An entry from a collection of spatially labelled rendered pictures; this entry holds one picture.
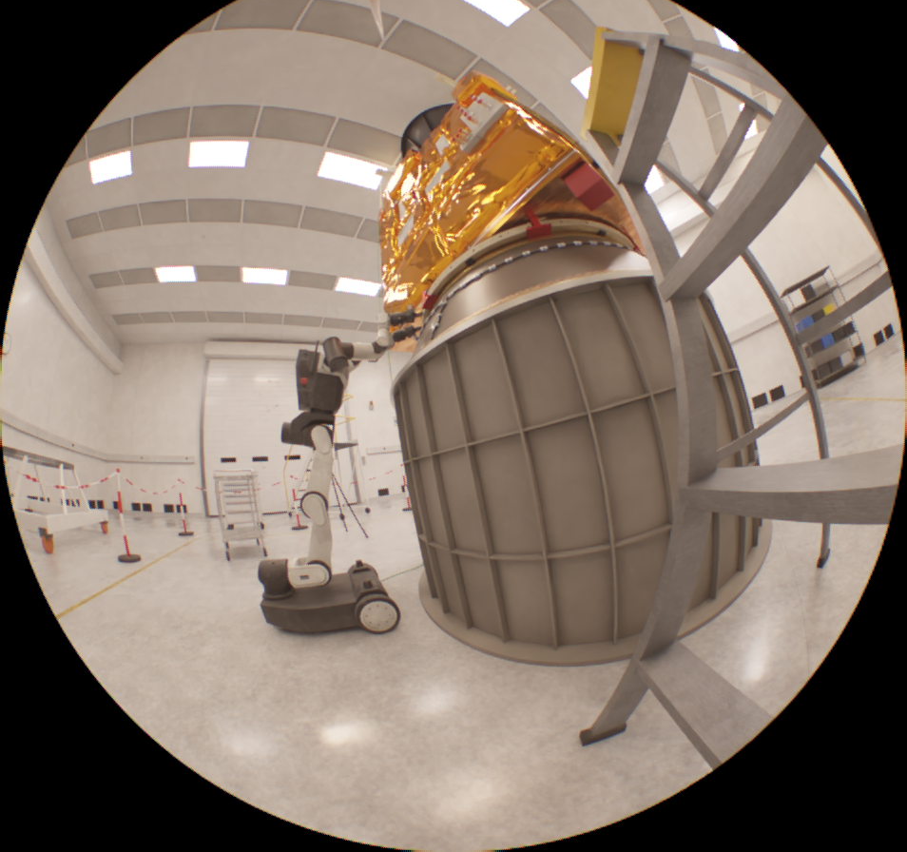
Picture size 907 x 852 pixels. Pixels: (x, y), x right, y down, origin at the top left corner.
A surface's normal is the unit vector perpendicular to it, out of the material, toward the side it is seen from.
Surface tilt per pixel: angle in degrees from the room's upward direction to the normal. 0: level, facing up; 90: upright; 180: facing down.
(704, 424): 93
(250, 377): 90
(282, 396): 90
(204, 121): 180
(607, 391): 90
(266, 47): 180
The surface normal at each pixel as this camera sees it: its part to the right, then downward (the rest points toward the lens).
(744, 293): -0.80, 0.00
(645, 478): -0.31, -0.18
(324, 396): 0.50, -0.11
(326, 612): 0.43, -0.30
